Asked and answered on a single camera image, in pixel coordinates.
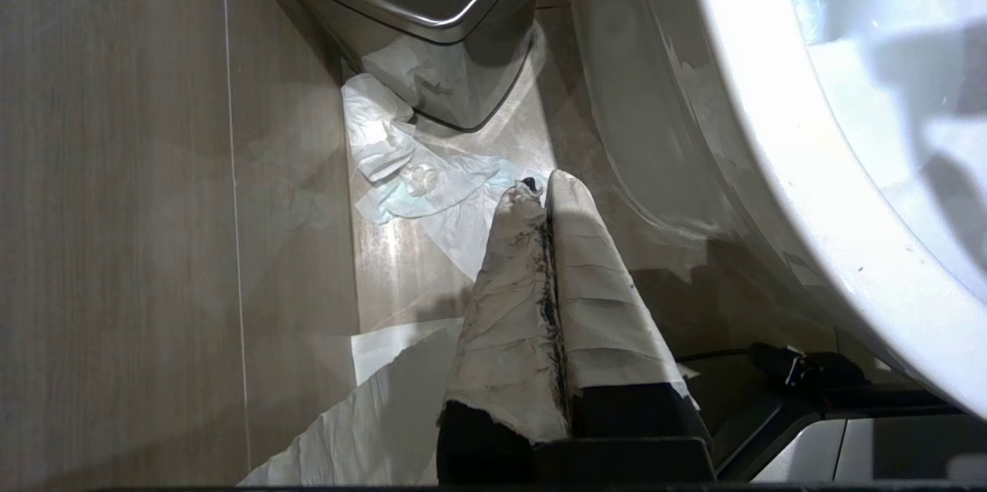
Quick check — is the silver trash bin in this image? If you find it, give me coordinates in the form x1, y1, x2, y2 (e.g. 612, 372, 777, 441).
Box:
245, 0, 542, 133

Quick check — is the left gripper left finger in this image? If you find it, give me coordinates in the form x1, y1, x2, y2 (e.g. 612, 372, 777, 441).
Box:
436, 178, 573, 485

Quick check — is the white toilet bowl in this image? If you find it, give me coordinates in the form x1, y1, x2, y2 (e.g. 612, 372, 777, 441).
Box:
561, 0, 987, 422

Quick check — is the flat white paper sheet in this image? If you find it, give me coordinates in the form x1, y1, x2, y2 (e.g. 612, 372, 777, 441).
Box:
237, 318, 467, 487

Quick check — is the crumpled white paper towel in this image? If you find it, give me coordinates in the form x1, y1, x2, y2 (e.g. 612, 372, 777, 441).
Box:
340, 33, 550, 282

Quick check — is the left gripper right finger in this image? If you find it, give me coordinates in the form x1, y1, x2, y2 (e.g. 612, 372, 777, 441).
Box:
544, 170, 714, 463

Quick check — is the black cable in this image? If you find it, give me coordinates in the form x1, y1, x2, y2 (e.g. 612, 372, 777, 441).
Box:
672, 342, 868, 391

